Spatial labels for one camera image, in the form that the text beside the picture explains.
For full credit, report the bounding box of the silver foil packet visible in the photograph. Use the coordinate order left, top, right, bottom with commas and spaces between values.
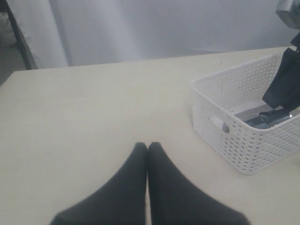
235, 105, 292, 129

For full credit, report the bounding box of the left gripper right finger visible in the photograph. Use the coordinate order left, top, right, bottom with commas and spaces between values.
147, 142, 248, 225

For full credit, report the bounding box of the white perforated plastic basket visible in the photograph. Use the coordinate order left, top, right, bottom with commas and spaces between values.
190, 54, 300, 175

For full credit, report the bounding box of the black metal frame post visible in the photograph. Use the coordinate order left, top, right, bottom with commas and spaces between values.
7, 6, 32, 70

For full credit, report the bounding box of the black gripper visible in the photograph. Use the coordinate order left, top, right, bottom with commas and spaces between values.
262, 33, 300, 112

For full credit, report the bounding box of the grey backdrop curtain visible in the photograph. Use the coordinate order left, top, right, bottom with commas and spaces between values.
8, 0, 297, 68

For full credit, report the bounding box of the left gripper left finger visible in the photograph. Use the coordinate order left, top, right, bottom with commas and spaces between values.
51, 142, 147, 225

